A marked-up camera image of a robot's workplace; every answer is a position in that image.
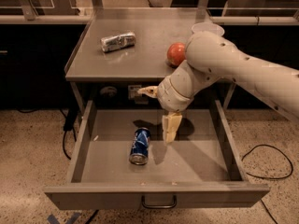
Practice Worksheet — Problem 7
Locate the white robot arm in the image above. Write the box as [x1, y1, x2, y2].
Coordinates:
[138, 31, 299, 144]

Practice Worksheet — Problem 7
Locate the silver foil snack bag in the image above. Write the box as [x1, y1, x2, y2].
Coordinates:
[100, 32, 136, 53]

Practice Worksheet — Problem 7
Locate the grey counter cabinet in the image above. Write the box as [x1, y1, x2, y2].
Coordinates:
[64, 7, 246, 114]

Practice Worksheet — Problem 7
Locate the black floor cable right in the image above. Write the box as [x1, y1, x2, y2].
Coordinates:
[241, 144, 294, 224]

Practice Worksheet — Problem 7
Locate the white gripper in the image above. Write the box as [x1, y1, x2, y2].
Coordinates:
[137, 61, 219, 144]

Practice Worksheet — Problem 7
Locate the black floor cable left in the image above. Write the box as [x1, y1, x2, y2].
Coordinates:
[15, 107, 78, 161]

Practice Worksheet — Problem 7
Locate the blue tape floor mark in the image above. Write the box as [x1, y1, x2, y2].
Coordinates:
[47, 212, 81, 224]

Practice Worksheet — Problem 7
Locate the metal drawer handle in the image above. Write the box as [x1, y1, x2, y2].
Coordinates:
[141, 195, 178, 209]

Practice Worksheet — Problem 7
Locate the red apple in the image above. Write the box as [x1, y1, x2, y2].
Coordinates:
[167, 42, 185, 67]

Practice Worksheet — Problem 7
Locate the grey open drawer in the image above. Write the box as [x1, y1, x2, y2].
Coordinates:
[44, 102, 269, 210]

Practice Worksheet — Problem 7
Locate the white bowl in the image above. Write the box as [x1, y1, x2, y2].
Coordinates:
[192, 22, 225, 36]

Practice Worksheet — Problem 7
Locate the black floor cable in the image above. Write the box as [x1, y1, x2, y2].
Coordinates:
[241, 144, 294, 224]
[15, 107, 78, 161]

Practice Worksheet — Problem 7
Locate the blue pepsi can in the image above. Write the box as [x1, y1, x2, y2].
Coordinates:
[129, 128, 150, 165]

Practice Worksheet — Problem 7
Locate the white label sticker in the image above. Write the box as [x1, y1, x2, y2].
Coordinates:
[128, 85, 142, 100]

